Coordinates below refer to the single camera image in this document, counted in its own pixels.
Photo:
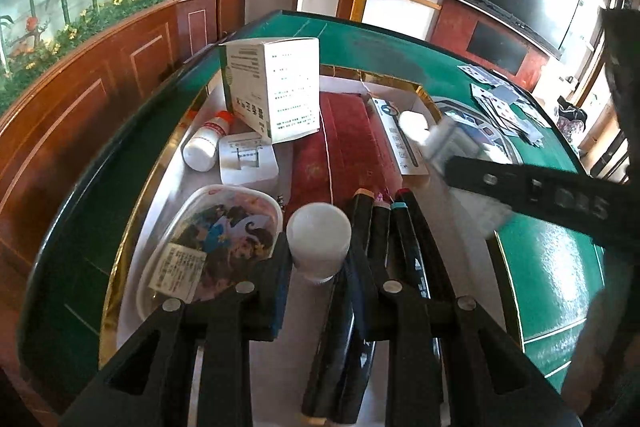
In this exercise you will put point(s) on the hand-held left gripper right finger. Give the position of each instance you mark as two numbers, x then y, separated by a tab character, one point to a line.
359	307

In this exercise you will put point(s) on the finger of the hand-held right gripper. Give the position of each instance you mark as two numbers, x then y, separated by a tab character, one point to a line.
550	202

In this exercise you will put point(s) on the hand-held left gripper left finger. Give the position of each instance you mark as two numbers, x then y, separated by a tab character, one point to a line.
277	302

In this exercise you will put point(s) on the black marker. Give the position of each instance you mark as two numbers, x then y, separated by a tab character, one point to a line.
325	357
431	247
380	232
412	257

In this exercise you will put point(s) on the white gold-edged tray box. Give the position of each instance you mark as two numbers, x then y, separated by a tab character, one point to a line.
280	372

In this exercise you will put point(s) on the white round jar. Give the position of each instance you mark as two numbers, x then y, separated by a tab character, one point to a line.
320	232

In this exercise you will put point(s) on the clear container with cartoon lid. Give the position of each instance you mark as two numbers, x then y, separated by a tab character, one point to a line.
215	227

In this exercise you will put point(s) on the white power adapter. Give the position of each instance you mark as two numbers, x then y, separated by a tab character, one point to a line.
247	162

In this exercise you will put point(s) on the small white oval case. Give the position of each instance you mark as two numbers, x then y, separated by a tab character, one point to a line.
414	127

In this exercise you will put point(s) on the red packet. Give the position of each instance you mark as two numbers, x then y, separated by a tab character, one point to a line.
345	147

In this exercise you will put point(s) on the white bottle with red cap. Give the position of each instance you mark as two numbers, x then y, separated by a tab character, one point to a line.
200	152

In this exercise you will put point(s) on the long white cardboard package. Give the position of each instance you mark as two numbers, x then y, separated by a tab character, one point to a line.
395	134

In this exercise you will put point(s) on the white green medicine box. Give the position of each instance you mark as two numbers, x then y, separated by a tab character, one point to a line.
290	92

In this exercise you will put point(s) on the pile of clothes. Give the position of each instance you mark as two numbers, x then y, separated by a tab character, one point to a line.
572	123

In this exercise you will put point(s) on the scattered playing cards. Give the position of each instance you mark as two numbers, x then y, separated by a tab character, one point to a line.
500	97

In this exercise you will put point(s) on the curved wooden partition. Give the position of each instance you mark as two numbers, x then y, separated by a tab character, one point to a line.
65	122

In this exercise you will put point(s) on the brown wooden side cabinet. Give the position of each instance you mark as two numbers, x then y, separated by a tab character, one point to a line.
210	22

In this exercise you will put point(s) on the black wall panel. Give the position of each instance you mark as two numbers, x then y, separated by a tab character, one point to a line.
500	48

